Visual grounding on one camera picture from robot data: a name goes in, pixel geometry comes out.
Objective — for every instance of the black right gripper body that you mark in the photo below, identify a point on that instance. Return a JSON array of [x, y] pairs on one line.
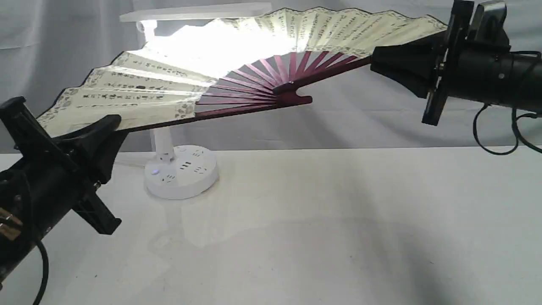
[[469, 70]]

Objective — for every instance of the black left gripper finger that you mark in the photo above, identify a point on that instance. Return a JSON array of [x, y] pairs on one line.
[[92, 135], [95, 164]]

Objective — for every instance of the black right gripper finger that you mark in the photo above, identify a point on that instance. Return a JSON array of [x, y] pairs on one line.
[[421, 81], [420, 57]]

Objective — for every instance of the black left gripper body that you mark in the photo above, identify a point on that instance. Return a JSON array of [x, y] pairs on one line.
[[40, 189]]

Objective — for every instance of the paper folding fan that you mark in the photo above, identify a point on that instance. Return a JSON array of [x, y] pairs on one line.
[[231, 66]]

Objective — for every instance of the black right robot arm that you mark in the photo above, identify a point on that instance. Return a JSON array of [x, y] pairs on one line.
[[523, 91]]

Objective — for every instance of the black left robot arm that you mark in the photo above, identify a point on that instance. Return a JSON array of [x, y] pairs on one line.
[[53, 177]]

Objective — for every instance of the white desk lamp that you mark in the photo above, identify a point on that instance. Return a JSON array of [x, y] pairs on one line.
[[181, 172]]

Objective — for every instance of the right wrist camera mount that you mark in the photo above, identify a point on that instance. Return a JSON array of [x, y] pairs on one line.
[[487, 27]]

